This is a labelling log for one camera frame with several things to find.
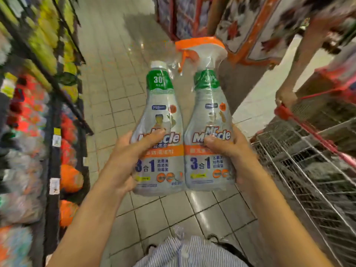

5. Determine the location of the person's right hand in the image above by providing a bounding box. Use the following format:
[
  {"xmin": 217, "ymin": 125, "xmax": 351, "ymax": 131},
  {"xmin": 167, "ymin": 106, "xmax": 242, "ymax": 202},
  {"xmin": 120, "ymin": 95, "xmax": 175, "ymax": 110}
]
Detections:
[{"xmin": 204, "ymin": 126, "xmax": 260, "ymax": 185}]

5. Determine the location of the person's left hand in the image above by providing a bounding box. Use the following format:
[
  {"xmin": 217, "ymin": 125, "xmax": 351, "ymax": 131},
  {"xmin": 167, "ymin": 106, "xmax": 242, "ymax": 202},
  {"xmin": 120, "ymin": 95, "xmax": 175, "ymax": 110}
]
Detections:
[{"xmin": 102, "ymin": 128, "xmax": 166, "ymax": 193}]

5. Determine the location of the white-capped cleaner refill bottle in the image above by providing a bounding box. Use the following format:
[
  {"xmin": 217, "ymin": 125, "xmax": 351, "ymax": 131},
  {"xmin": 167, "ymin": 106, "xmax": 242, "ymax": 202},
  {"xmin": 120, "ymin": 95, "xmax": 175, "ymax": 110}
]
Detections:
[{"xmin": 130, "ymin": 60, "xmax": 186, "ymax": 197}]

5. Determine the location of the orange-trigger cleaner spray bottle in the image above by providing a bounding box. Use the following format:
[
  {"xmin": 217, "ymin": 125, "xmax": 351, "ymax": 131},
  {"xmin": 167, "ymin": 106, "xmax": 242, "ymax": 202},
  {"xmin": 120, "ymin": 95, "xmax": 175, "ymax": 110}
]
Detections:
[{"xmin": 175, "ymin": 37, "xmax": 237, "ymax": 191}]

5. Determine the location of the another person's forearm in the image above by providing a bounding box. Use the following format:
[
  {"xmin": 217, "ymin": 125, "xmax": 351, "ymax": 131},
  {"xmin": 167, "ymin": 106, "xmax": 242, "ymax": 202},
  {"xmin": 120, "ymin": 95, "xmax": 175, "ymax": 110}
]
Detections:
[{"xmin": 279, "ymin": 17, "xmax": 338, "ymax": 93}]

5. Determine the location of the person's left forearm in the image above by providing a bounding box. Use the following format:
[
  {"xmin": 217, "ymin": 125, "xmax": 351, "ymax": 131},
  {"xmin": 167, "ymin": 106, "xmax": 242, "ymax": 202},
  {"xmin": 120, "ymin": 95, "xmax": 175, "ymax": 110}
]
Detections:
[{"xmin": 47, "ymin": 175, "xmax": 133, "ymax": 267}]

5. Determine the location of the person's right forearm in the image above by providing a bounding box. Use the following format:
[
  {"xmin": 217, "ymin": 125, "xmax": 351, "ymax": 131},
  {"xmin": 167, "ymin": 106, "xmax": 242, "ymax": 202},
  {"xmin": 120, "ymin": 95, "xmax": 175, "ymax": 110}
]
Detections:
[{"xmin": 241, "ymin": 165, "xmax": 334, "ymax": 267}]

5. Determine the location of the orange round pack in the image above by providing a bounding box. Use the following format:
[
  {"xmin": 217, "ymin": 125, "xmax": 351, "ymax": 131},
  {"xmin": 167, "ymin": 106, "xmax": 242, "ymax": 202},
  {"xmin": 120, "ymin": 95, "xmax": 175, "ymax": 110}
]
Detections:
[
  {"xmin": 59, "ymin": 200, "xmax": 80, "ymax": 228},
  {"xmin": 60, "ymin": 164, "xmax": 84, "ymax": 194}
]

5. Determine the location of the black store shelf rack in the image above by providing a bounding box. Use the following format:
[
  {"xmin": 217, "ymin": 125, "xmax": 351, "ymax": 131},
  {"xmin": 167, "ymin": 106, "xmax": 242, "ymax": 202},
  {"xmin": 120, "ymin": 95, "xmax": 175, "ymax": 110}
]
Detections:
[{"xmin": 0, "ymin": 0, "xmax": 94, "ymax": 267}]

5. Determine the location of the striped shirt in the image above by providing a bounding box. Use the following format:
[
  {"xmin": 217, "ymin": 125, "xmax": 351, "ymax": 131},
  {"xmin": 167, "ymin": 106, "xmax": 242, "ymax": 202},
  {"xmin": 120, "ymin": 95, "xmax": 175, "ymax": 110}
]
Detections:
[{"xmin": 133, "ymin": 233, "xmax": 252, "ymax": 267}]

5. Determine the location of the row of red packets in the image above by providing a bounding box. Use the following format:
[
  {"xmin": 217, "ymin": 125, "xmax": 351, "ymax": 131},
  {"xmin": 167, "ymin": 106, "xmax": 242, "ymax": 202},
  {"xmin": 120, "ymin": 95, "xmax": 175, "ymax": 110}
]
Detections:
[{"xmin": 7, "ymin": 74, "xmax": 77, "ymax": 166}]

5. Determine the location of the stacked goods display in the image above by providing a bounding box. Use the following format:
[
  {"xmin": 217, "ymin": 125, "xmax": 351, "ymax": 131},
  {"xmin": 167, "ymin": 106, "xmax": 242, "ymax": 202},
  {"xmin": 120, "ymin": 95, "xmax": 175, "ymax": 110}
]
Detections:
[{"xmin": 151, "ymin": 0, "xmax": 215, "ymax": 41}]

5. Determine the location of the row of grey packets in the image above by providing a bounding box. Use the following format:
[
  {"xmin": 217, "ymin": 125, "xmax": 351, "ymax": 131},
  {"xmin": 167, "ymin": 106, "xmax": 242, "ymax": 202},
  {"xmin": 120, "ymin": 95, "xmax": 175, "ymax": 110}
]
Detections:
[{"xmin": 0, "ymin": 130, "xmax": 50, "ymax": 226}]

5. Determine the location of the row of yellow packets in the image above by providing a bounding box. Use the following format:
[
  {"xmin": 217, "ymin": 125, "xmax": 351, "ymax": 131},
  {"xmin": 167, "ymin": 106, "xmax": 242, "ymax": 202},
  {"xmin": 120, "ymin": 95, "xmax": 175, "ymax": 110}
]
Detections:
[{"xmin": 0, "ymin": 0, "xmax": 82, "ymax": 103}]

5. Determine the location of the metal wire shopping cart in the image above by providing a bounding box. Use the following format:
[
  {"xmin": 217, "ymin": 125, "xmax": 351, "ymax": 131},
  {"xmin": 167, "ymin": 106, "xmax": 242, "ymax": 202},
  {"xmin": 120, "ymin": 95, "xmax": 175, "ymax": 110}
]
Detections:
[{"xmin": 250, "ymin": 66, "xmax": 356, "ymax": 267}]

